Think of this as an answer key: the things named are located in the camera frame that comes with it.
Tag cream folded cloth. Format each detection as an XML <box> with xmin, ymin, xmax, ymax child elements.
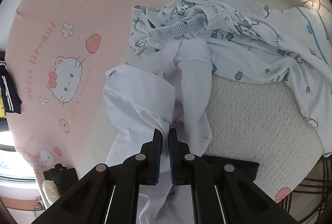
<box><xmin>42</xmin><ymin>179</ymin><xmax>61</xmax><ymax>208</ymax></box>

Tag white patterned pyjama garment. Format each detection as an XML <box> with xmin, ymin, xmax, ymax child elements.
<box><xmin>129</xmin><ymin>0</ymin><xmax>332</xmax><ymax>157</ymax></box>

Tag window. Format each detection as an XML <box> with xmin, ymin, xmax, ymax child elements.
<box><xmin>0</xmin><ymin>120</ymin><xmax>35</xmax><ymax>183</ymax></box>

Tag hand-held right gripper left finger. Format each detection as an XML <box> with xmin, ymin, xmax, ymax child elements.
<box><xmin>31</xmin><ymin>128</ymin><xmax>163</xmax><ymax>224</ymax></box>

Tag pink cream cartoon sofa cover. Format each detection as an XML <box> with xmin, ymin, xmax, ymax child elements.
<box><xmin>5</xmin><ymin>0</ymin><xmax>332</xmax><ymax>217</ymax></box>

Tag dark wire table frame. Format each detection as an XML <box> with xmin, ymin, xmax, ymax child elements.
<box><xmin>279</xmin><ymin>157</ymin><xmax>331</xmax><ymax>218</ymax></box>

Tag black folded garment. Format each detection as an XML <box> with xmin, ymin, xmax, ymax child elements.
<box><xmin>43</xmin><ymin>164</ymin><xmax>78</xmax><ymax>197</ymax></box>

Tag white navy trimmed t-shirt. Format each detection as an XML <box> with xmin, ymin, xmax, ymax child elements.
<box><xmin>103</xmin><ymin>39</ymin><xmax>260</xmax><ymax>224</ymax></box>

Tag navy white striped cloth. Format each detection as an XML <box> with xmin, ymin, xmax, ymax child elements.
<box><xmin>0</xmin><ymin>59</ymin><xmax>22</xmax><ymax>115</ymax></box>

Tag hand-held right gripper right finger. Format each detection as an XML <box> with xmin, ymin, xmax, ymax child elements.
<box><xmin>168</xmin><ymin>128</ymin><xmax>299</xmax><ymax>224</ymax></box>

